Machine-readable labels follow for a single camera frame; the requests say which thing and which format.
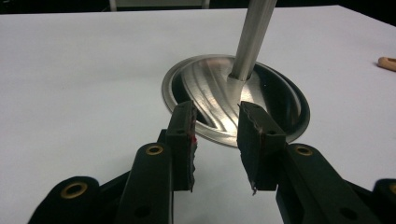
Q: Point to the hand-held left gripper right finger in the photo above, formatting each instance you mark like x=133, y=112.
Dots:
x=258, y=146

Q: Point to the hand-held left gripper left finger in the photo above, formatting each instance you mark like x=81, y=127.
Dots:
x=182, y=146

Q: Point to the steel utensil rack with hooks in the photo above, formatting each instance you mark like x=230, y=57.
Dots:
x=249, y=40

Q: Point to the light blue table mat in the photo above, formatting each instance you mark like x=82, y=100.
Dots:
x=77, y=77

